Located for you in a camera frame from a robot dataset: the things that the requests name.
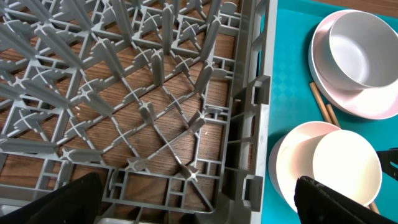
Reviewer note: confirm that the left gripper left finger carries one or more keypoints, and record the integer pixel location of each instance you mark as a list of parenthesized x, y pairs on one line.
[(76, 202)]

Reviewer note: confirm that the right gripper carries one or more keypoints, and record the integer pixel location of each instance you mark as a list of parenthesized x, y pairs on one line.
[(388, 160)]

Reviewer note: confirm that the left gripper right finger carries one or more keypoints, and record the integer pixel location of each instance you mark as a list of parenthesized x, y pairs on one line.
[(319, 204)]

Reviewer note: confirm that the small white cup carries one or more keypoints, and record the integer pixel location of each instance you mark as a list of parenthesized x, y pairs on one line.
[(347, 163)]

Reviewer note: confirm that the small pink-white bowl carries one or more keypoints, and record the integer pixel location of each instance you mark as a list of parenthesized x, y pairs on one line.
[(292, 157)]

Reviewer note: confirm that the grey-green bowl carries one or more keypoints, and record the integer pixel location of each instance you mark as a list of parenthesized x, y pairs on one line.
[(355, 50)]

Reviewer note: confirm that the lower wooden chopstick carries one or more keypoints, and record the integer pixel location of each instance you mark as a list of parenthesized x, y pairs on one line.
[(372, 206)]

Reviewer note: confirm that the wooden chopstick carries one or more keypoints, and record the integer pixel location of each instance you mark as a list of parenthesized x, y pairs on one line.
[(320, 102), (372, 206)]

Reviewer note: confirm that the large white plate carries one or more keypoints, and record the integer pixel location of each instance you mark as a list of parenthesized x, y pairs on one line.
[(370, 104)]

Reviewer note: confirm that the upper wooden chopstick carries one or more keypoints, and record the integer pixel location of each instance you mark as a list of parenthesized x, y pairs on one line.
[(320, 102)]

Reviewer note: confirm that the teal serving tray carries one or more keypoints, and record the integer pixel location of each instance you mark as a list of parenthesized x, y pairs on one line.
[(292, 103)]

